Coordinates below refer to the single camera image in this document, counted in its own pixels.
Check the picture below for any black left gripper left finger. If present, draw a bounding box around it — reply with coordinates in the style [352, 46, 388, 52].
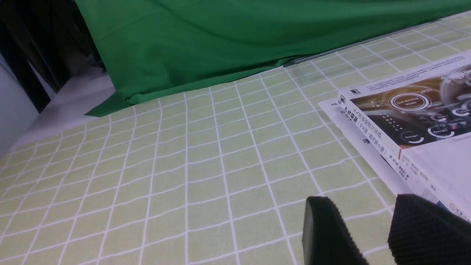
[302, 196, 368, 265]

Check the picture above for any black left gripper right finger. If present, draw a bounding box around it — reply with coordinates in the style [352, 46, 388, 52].
[387, 194, 471, 265]

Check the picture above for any white bottom book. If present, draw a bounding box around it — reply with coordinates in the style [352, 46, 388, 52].
[318, 99, 451, 211]

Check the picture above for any self-driving textbook top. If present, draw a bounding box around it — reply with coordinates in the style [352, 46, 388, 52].
[338, 50, 471, 221]

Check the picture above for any green checkered tablecloth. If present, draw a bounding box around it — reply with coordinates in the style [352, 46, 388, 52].
[0, 12, 470, 265]

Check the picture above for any green backdrop cloth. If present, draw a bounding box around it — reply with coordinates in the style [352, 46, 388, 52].
[76, 0, 470, 117]

